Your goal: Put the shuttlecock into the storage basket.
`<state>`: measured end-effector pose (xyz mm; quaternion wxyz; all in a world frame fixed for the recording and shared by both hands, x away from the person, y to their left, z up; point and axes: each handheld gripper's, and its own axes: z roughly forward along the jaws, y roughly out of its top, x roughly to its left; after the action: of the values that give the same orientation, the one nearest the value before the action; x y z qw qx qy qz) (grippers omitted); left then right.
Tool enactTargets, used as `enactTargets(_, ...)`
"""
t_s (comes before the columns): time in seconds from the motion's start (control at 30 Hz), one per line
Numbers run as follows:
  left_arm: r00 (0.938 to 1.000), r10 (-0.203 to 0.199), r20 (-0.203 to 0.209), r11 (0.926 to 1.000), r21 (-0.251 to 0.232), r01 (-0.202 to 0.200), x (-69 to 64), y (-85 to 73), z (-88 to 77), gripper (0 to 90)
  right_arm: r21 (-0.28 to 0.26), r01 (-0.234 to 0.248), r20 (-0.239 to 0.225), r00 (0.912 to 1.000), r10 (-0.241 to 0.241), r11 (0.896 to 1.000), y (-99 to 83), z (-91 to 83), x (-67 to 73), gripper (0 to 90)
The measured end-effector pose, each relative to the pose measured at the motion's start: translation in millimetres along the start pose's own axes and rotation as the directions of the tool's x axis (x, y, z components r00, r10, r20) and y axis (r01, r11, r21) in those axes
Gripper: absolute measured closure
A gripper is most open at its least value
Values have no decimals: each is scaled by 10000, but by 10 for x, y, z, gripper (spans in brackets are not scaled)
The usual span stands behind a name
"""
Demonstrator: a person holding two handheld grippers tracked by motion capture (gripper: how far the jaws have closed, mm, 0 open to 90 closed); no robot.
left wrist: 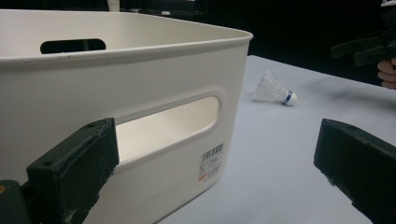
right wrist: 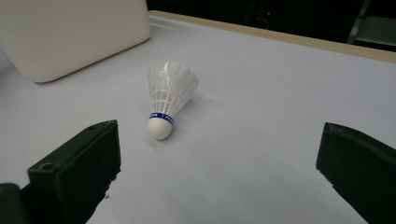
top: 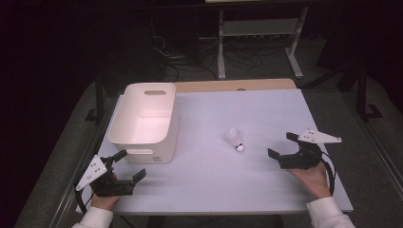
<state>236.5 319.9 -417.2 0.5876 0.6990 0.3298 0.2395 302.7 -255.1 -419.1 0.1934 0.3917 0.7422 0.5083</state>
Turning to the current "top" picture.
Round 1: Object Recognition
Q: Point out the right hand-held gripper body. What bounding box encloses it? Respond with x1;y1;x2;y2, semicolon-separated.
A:
278;127;343;170

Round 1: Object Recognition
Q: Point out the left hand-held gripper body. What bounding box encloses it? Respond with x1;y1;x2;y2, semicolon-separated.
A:
75;155;134;198

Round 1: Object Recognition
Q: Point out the person's right hand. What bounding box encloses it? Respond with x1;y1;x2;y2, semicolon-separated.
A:
286;161;333;201

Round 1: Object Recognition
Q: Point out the person's left hand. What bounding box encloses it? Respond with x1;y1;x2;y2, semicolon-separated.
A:
90;167;122;211

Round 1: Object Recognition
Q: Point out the white plastic storage bin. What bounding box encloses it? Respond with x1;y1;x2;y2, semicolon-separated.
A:
106;82;179;165

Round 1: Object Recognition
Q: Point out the white feather shuttlecock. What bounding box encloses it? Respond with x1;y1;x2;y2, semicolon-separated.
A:
223;126;246;153

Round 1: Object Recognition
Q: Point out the black metal stand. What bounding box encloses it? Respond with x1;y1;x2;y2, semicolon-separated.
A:
355;62;384;123

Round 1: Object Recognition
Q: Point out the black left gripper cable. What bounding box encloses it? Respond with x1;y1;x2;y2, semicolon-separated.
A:
73;182;88;215

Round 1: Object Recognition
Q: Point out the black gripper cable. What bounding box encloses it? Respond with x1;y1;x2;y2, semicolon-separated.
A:
320;151;336;197
73;182;88;215

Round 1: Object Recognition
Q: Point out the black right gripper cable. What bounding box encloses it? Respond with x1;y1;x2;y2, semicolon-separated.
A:
320;151;336;197

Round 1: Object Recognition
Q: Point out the white metal desk frame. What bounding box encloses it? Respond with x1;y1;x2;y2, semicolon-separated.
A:
216;5;310;81

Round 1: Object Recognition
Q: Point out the tangle of black floor cables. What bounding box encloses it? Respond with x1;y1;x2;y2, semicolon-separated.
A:
151;33;264;82

